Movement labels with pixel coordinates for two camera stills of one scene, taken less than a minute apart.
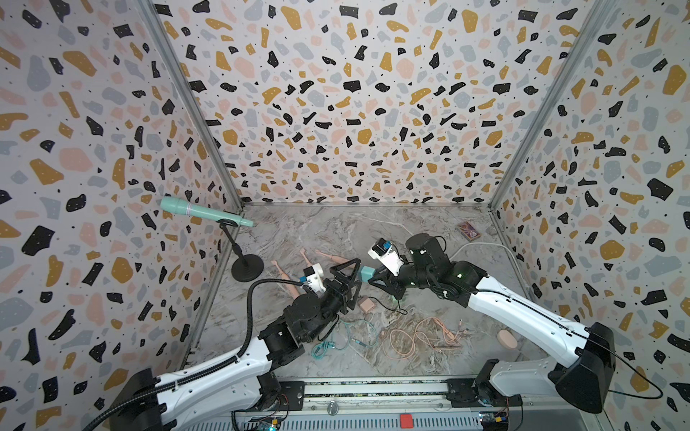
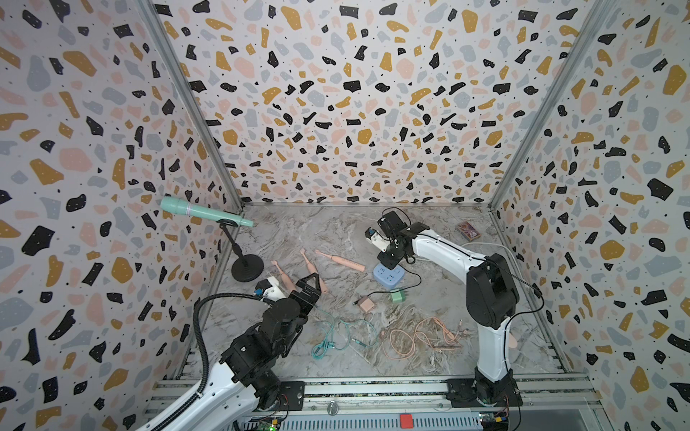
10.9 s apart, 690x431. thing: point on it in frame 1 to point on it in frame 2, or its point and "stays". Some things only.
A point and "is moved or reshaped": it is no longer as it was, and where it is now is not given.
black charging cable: [398, 303] is moved or reshaped
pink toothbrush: [290, 287] stays
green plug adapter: [367, 273] is moved or reshaped
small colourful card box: [470, 233] stays
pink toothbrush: [334, 259] stays
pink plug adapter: [367, 304] stays
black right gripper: [390, 288] to [383, 258]
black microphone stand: [247, 267] stays
